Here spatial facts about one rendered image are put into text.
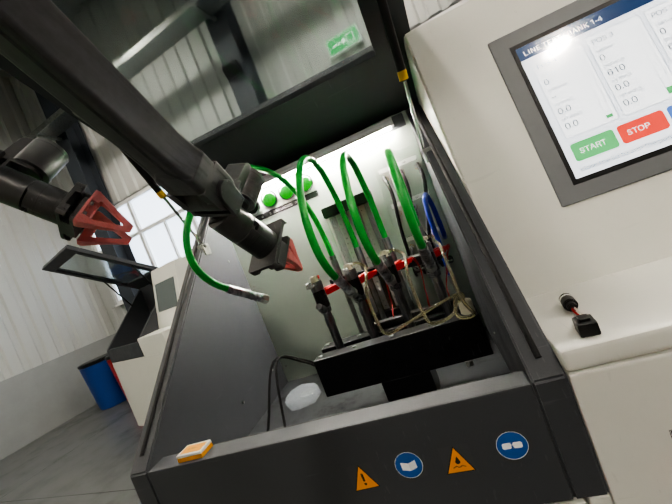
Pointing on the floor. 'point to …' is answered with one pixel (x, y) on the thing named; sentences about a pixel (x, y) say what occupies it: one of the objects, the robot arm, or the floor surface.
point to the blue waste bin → (102, 382)
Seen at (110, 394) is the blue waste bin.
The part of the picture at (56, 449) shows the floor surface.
